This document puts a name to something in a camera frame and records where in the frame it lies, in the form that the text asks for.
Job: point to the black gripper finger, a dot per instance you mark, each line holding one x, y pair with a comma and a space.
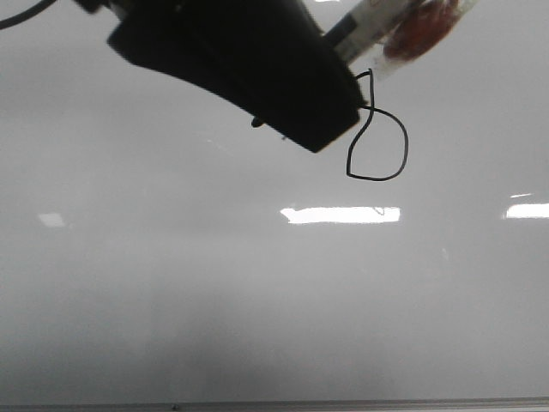
267, 57

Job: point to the white marker with red tape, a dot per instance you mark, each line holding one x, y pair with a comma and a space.
394, 33

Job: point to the white whiteboard with aluminium frame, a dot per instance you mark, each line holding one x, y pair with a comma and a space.
155, 248

